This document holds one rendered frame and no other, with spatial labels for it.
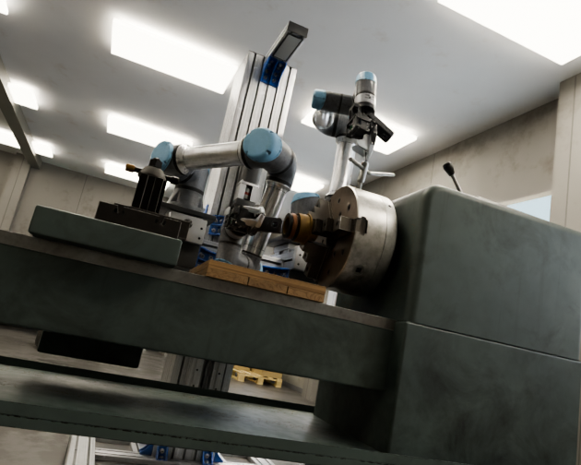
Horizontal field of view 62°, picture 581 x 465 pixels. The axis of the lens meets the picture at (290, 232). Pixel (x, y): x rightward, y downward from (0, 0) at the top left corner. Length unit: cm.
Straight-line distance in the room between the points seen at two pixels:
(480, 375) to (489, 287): 24
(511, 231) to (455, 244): 20
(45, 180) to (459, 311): 1034
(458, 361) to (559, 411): 36
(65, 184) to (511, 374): 1034
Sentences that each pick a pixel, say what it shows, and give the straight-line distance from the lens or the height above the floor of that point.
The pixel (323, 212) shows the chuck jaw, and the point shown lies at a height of 115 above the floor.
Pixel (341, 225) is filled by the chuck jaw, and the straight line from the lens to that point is 130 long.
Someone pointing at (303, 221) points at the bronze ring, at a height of 109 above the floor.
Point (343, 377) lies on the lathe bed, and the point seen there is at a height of 70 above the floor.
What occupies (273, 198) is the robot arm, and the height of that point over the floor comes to 122.
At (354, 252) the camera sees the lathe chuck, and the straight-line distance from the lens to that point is 129.
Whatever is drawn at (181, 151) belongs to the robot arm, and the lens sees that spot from 181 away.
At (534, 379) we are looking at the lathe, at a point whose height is 79.
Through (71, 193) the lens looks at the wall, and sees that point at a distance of 1111.
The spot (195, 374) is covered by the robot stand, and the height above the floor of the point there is 57.
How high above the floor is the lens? 76
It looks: 13 degrees up
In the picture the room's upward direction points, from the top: 11 degrees clockwise
